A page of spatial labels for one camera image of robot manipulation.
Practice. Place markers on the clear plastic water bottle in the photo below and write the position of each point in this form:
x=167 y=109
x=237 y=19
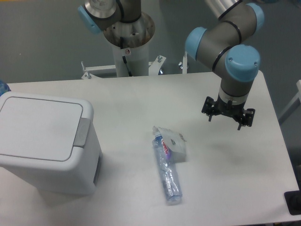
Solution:
x=166 y=169

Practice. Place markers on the white pedestal base frame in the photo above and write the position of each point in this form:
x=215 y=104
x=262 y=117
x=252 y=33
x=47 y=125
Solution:
x=126 y=66

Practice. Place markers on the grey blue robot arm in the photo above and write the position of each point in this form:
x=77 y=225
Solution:
x=221 y=49

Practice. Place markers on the blue patterned object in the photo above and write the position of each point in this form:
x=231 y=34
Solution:
x=4 y=87

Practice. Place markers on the white tissue packet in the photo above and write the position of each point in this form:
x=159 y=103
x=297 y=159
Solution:
x=173 y=144

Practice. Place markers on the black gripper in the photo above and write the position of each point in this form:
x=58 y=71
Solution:
x=244 y=117

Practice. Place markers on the white plastic trash can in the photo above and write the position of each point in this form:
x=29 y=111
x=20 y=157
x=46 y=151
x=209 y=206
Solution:
x=50 y=142

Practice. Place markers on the white frame at right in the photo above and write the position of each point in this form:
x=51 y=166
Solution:
x=293 y=104

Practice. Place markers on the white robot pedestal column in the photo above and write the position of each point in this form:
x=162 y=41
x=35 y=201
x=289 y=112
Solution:
x=131 y=38

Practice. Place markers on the black table clamp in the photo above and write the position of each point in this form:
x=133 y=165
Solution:
x=293 y=201

